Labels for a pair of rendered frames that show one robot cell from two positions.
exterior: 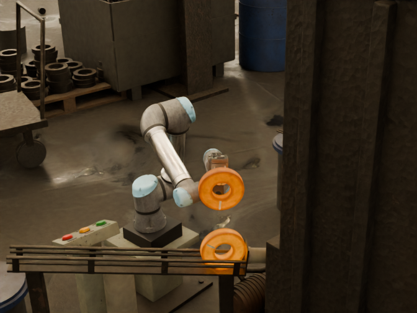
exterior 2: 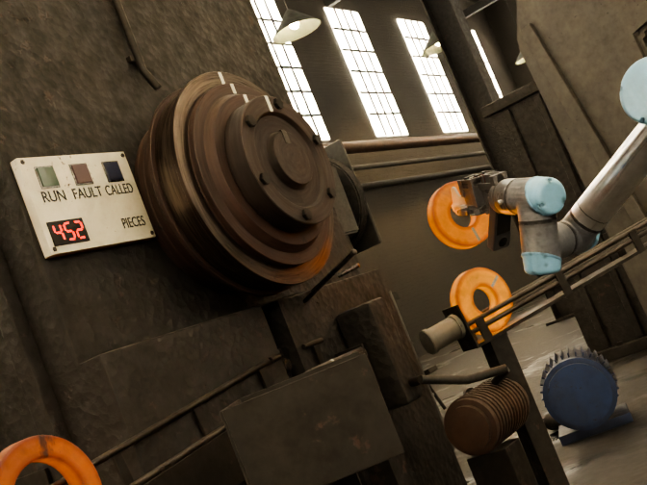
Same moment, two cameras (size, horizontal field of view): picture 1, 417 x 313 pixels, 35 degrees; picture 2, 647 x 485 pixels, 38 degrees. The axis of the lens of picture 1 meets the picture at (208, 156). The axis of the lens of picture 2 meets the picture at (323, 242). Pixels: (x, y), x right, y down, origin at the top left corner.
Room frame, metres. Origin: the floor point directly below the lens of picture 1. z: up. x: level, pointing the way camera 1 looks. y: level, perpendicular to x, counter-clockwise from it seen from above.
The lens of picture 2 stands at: (3.88, -1.01, 0.75)
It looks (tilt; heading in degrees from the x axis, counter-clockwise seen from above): 6 degrees up; 162
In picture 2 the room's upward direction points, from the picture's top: 22 degrees counter-clockwise
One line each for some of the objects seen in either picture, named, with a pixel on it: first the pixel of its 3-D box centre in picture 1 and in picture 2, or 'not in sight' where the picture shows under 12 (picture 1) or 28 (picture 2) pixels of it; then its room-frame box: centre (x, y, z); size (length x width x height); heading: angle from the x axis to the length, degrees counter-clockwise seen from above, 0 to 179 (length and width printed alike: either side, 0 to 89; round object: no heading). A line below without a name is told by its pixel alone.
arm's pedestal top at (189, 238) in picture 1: (151, 239); not in sight; (2.58, 0.28, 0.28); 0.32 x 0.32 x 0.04; 46
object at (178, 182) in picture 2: not in sight; (248, 182); (2.03, -0.50, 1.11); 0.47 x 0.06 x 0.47; 129
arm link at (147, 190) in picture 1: (147, 192); not in sight; (2.58, 0.28, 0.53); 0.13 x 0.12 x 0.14; 117
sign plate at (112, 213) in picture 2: not in sight; (87, 201); (2.16, -0.83, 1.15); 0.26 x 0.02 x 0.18; 129
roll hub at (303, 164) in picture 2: not in sight; (283, 163); (2.11, -0.44, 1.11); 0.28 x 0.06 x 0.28; 129
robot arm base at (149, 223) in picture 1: (148, 214); not in sight; (2.58, 0.28, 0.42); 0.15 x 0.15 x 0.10
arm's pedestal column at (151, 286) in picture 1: (153, 265); not in sight; (2.58, 0.28, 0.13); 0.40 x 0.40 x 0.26; 46
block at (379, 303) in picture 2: not in sight; (377, 355); (1.87, -0.33, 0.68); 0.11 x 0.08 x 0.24; 39
